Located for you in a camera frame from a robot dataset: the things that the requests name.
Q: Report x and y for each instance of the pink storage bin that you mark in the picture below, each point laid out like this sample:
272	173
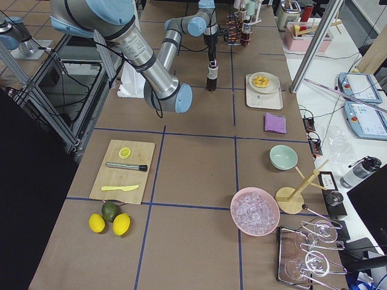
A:
302	42

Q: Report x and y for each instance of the beige serving tray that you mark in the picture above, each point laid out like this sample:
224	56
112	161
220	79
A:
269	97

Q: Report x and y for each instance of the yellow lemon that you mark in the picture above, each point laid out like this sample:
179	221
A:
121	224
96	223

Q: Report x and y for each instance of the cream plate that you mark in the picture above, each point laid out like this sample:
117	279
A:
273	86

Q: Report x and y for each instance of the tea bottle rack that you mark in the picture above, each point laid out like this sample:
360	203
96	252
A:
246	31
212	77

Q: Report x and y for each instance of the lemon slice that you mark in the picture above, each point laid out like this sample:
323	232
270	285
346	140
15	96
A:
124	153

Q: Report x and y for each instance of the steel black muddler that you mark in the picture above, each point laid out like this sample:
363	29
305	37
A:
138	167

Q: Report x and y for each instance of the upper teach pendant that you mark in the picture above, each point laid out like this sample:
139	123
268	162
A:
359	85

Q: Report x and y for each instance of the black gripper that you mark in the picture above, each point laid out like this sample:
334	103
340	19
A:
210	41

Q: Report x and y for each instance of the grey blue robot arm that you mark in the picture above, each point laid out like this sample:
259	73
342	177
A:
115	21
17	39

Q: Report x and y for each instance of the mint green bowl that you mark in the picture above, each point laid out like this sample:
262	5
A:
283	157

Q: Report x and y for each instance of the glazed donut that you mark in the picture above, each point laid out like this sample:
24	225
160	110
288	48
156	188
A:
261	81

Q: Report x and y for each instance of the wooden mug tree stand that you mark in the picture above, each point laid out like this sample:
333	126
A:
290	199

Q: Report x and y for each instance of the teach pendant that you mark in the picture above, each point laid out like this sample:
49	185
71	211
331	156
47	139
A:
365	121
359	85

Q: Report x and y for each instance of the lower teach pendant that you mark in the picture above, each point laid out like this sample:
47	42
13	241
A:
365	121

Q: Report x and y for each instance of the right yellow lemon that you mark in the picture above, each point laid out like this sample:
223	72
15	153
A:
121	224

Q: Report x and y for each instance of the copper wire bottle rack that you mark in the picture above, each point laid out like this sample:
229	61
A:
233	35

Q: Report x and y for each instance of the green lime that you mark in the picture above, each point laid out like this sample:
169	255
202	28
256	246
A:
109	211

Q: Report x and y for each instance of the left yellow lemon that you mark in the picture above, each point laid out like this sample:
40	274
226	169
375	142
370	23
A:
96	223

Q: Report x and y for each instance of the aluminium frame post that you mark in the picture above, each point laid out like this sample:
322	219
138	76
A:
324	24

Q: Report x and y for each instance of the yellow plastic knife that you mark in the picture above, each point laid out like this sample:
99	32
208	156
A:
123	188

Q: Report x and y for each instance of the tea bottle bottom rack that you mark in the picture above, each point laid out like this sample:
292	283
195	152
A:
246	31

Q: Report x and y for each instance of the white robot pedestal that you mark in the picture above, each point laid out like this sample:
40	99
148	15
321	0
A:
132	83

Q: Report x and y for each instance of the pink bowl with ice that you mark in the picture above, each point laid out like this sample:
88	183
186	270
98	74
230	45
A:
254	211

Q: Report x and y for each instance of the grey water bottle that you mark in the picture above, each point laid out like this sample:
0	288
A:
359	171

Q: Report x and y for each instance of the glass rack tray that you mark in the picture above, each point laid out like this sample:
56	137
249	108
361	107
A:
302	262

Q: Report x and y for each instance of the purple folded cloth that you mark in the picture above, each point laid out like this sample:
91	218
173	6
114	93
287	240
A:
274	123

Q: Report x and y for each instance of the silver toaster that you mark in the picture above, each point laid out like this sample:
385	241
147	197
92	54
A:
288	11

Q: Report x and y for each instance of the wooden cutting board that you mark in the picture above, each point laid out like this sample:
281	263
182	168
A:
141	153

